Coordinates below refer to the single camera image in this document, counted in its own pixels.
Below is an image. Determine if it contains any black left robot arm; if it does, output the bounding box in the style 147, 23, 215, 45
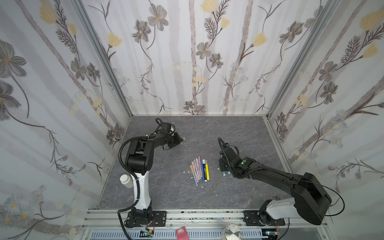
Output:
118, 118, 183, 228

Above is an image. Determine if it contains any shiny metal round object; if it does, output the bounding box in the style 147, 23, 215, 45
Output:
221, 224, 243, 240

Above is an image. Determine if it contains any purple capped pink pen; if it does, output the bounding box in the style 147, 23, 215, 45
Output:
197, 156, 203, 180

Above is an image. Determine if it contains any green capped pink pen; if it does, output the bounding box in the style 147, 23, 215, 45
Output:
193, 159, 199, 182

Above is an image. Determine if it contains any pink object at front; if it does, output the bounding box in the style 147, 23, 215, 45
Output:
175, 227, 189, 240

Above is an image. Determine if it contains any light pink capped pen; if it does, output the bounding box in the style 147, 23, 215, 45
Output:
191, 162, 199, 184

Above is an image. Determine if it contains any aluminium front rail frame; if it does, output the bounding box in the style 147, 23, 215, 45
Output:
79, 209, 334, 240

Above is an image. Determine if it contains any yellow highlighter marker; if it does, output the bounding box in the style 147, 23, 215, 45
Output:
204, 160, 210, 182

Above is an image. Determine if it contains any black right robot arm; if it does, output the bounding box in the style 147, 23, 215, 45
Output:
218, 138, 332, 226

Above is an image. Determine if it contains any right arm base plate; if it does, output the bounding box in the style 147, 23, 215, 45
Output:
243, 210, 286, 227

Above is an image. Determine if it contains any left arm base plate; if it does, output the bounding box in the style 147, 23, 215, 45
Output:
124, 210, 167, 228

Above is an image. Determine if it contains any white plastic bottle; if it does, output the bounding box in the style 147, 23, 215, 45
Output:
120, 174, 134, 189

